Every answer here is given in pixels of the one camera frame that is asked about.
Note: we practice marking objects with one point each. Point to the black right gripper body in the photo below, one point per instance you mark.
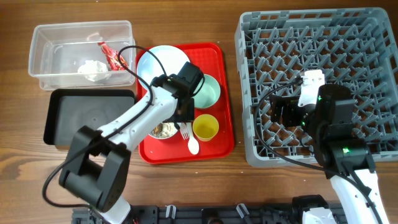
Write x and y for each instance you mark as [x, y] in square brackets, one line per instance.
[293, 114]

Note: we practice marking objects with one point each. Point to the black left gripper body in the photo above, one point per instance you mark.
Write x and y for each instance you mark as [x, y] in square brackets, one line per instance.
[185, 116]

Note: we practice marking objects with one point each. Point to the yellow plastic cup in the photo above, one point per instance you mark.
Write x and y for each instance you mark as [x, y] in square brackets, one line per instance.
[205, 127]

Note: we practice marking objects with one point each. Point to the light blue bowl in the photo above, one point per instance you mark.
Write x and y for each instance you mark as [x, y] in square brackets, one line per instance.
[163, 132]

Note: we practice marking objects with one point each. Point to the food scraps and rice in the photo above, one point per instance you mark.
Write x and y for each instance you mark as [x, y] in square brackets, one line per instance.
[164, 129]

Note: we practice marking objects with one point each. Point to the mint green bowl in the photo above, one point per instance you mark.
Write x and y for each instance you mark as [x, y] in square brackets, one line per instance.
[207, 93]

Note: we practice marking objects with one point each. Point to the light blue plate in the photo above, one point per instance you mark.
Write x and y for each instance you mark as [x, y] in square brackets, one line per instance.
[171, 58]

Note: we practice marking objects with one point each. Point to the red snack wrapper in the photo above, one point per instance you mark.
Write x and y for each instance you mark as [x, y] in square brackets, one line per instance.
[115, 62]

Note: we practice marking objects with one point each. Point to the white napkin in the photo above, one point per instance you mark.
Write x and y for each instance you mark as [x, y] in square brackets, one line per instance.
[94, 70]

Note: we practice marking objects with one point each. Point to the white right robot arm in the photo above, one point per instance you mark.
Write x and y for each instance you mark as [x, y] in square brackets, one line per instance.
[344, 158]

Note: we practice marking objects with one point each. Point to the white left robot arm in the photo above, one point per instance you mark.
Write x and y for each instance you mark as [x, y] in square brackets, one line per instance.
[97, 163]

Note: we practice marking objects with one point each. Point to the grey dishwasher rack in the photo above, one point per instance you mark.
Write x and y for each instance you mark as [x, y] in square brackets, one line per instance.
[354, 47]

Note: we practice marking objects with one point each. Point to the black food waste tray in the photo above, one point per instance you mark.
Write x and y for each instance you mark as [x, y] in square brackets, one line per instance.
[70, 109]

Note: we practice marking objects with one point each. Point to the white plastic fork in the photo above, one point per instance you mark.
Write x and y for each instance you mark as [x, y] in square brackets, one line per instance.
[184, 131]

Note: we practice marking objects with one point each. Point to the white plastic spoon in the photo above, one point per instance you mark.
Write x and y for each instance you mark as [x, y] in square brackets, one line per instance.
[193, 144]

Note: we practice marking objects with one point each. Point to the red serving tray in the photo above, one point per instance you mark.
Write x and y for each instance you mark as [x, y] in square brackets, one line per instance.
[209, 58]

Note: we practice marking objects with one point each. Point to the clear plastic bin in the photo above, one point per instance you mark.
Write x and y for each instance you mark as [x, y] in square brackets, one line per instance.
[58, 50]

